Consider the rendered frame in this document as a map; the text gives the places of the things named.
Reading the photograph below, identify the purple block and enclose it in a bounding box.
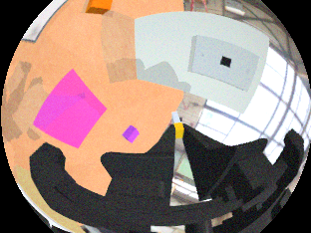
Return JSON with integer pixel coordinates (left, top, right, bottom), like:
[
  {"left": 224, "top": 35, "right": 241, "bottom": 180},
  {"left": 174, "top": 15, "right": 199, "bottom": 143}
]
[{"left": 123, "top": 124, "right": 140, "bottom": 143}]

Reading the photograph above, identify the magenta flat square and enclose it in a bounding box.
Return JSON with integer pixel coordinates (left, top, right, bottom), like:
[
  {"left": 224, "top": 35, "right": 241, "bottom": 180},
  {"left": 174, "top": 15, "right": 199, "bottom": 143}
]
[{"left": 33, "top": 69, "right": 107, "bottom": 148}]

